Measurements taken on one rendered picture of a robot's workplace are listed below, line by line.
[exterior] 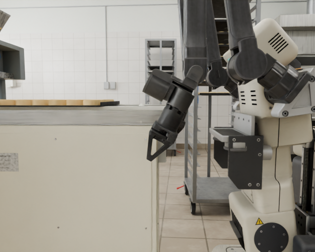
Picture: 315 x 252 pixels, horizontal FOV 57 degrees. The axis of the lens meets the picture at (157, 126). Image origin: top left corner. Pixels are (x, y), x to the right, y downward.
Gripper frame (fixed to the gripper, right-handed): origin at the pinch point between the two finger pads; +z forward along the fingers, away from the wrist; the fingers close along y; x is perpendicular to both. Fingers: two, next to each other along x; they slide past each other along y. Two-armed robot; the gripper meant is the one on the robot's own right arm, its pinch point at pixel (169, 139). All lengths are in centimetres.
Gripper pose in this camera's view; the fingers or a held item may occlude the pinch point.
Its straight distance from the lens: 120.2
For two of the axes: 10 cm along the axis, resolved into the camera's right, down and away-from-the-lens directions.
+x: 9.4, 3.4, 0.1
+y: -0.3, 1.0, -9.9
